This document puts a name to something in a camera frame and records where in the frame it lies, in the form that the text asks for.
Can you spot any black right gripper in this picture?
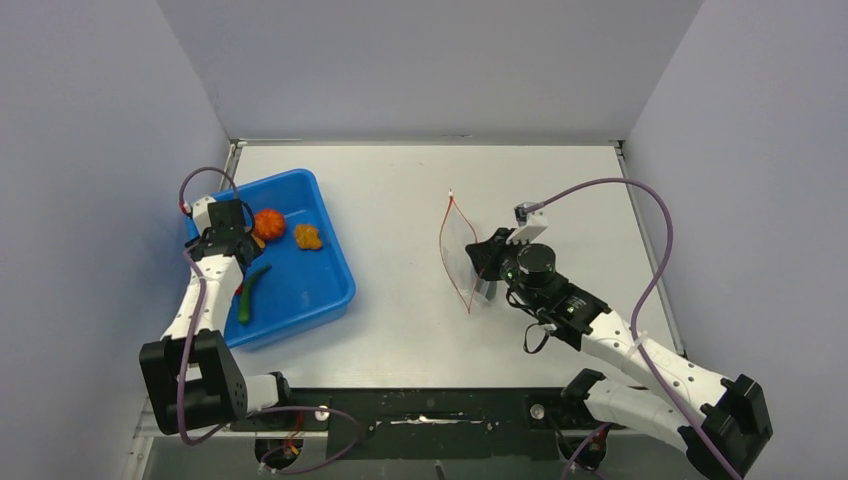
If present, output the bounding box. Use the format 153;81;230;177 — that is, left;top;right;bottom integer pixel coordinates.
468;228;544;313

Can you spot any orange toy pumpkin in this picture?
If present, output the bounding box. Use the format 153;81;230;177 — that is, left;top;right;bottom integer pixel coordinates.
253;209;286;242

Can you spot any golden fried nugget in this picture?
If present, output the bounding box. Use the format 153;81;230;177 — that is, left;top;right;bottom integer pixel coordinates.
293;224;323;251

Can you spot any green toy avocado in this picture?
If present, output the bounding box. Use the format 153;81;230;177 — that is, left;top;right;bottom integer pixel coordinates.
472;277;501;303

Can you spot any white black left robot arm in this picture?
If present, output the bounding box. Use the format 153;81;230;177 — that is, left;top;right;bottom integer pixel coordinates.
139;199;290;445

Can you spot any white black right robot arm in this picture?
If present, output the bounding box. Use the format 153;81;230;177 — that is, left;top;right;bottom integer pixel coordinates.
465;228;773;479

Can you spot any green toy chili pepper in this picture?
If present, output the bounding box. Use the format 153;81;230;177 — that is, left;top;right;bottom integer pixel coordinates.
237;265;272;325

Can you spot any blue plastic bin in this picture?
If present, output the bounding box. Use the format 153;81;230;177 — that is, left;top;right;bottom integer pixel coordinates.
198;169;356;350

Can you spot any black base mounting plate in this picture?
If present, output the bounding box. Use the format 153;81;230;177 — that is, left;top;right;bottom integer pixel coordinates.
243;387;600;461

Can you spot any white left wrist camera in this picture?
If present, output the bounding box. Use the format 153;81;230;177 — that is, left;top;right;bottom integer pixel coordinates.
180;195;217;224

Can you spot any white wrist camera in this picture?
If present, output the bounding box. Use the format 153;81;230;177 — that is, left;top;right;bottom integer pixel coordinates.
180;195;217;224
506;202;549;245

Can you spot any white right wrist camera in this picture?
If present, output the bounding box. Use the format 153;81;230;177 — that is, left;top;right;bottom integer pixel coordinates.
506;202;549;245

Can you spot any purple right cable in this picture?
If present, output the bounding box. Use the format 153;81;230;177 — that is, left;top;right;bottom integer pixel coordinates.
523;177;743;480

